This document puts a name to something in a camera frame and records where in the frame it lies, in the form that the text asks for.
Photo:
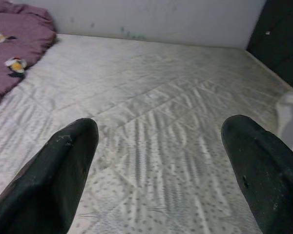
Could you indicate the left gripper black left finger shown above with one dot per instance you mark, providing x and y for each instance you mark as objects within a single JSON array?
[{"x": 44, "y": 190}]

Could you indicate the black tufted headboard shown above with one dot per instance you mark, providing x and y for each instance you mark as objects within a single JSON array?
[{"x": 278, "y": 36}]

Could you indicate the white pillow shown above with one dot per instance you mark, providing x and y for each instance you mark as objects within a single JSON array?
[{"x": 290, "y": 114}]

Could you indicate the grey quilted mattress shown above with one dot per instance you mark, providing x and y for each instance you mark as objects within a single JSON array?
[{"x": 149, "y": 85}]

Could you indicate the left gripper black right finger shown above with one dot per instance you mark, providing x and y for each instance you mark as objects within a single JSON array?
[{"x": 266, "y": 185}]

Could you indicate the purple duvet with cartoon prints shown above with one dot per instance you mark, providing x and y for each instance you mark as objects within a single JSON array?
[{"x": 22, "y": 48}]

